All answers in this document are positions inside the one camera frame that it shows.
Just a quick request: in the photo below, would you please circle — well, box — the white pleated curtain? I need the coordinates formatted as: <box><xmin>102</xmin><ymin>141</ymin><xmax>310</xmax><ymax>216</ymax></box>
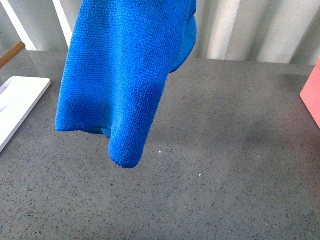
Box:
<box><xmin>0</xmin><ymin>0</ymin><xmax>320</xmax><ymax>65</ymax></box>

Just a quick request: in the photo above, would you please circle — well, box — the white towel rack stand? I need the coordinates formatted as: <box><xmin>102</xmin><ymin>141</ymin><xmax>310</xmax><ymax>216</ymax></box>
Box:
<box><xmin>0</xmin><ymin>76</ymin><xmax>51</xmax><ymax>150</ymax></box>

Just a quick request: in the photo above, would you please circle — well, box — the left wooden rack rod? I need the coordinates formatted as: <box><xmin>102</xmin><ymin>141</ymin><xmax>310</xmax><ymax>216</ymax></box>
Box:
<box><xmin>0</xmin><ymin>41</ymin><xmax>26</xmax><ymax>69</ymax></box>

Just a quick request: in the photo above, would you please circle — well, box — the blue microfiber cloth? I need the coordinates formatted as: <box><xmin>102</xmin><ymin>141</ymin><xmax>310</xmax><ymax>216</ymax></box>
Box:
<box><xmin>55</xmin><ymin>0</ymin><xmax>197</xmax><ymax>169</ymax></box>

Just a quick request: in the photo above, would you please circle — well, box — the pink plastic bin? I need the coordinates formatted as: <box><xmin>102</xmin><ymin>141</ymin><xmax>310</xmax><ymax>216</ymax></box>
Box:
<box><xmin>300</xmin><ymin>58</ymin><xmax>320</xmax><ymax>127</ymax></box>

